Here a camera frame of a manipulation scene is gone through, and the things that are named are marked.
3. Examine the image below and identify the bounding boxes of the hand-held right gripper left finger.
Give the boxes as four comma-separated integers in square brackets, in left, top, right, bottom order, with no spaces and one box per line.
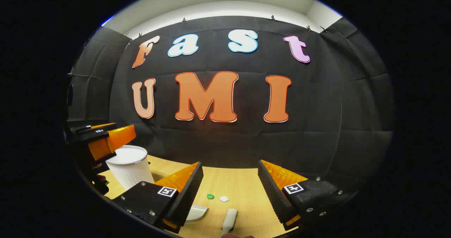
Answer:
[112,162,204,234]

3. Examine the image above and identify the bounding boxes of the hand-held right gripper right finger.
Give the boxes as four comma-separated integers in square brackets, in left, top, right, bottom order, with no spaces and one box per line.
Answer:
[258,159,356,231]

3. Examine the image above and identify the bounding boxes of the white plastic dustpan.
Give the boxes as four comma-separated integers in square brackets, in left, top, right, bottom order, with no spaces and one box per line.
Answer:
[185,205,208,223]

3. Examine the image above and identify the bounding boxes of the small white broom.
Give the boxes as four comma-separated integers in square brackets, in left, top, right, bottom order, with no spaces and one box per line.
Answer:
[220,208,238,238]

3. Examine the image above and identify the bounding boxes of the wooden desktop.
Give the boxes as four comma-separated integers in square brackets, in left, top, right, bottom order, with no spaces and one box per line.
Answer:
[95,155,300,238]

